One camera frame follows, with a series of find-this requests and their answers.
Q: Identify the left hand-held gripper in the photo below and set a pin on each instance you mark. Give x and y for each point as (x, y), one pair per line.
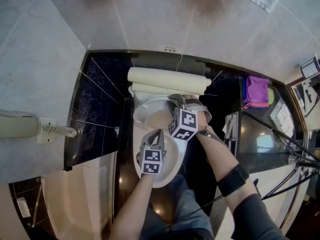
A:
(151, 161)

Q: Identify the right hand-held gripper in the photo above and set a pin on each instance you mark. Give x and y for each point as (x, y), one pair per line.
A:
(186, 122)

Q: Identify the person's left forearm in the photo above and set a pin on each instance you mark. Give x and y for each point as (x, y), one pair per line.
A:
(132, 206)

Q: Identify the person's right forearm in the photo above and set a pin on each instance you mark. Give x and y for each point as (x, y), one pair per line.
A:
(217, 156)

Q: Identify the white toilet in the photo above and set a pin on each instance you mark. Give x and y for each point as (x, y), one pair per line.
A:
(172, 159)

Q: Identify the person's right hand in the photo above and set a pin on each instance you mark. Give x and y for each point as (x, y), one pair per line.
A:
(191, 100)

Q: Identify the blue cloth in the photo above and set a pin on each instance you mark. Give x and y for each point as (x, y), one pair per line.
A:
(244, 90)

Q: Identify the person's blue jeans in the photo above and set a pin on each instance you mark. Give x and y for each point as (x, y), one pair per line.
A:
(185, 209)

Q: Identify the orange cloth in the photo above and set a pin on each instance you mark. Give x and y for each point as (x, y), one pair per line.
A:
(257, 105)

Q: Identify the purple cloth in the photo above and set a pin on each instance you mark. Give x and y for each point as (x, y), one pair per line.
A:
(257, 89)

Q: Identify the black armband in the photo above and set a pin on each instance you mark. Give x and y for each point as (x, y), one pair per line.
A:
(233, 181)

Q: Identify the white bathtub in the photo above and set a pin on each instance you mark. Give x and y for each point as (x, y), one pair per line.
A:
(75, 201)

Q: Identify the black tripod light stand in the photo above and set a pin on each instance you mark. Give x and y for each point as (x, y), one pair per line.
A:
(280, 134)

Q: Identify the folded white towel on counter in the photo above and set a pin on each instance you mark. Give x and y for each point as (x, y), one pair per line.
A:
(283, 116)

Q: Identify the chrome bathtub grab bar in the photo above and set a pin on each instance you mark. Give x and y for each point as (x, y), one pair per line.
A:
(36, 206)

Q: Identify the white soap dish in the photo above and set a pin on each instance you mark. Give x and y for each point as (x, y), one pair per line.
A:
(23, 207)

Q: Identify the small white wall label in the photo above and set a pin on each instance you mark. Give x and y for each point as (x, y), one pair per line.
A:
(170, 48)

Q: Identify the white telephone wall plate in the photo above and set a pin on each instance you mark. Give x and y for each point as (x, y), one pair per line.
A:
(47, 136)

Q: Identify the framed wall mirror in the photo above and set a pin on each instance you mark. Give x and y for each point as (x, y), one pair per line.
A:
(307, 99)

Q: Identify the beige wall telephone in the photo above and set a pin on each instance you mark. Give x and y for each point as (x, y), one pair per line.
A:
(17, 125)

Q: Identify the white wall soap dispenser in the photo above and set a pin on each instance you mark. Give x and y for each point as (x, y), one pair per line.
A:
(310, 66)

